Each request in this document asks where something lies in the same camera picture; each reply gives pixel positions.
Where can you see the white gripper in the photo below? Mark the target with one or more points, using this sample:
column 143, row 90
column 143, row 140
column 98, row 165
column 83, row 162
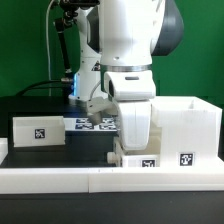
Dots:
column 131, row 93

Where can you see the white front drawer box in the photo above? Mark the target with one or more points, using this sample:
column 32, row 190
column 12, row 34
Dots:
column 150, row 157

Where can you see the white drawer box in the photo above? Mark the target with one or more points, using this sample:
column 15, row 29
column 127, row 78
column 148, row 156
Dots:
column 150, row 157
column 38, row 131

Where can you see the white drawer cabinet frame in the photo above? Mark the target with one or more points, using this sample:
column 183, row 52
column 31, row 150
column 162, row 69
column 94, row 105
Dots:
column 188, row 129

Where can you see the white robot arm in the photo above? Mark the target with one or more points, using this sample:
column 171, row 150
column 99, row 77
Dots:
column 118, row 39

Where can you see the white rear drawer box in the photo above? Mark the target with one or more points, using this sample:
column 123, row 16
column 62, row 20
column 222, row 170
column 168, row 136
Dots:
column 38, row 131

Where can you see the marker sheet on table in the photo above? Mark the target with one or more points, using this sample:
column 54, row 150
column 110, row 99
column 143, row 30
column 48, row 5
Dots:
column 85, row 124

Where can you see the white front fence rail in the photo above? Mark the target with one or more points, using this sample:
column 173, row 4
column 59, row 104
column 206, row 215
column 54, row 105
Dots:
column 97, row 180

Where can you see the white fence rail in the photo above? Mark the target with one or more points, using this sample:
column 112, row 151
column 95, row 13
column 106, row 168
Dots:
column 3, row 149
column 97, row 180

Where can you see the white left fence rail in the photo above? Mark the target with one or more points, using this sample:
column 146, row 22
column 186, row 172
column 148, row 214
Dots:
column 3, row 149

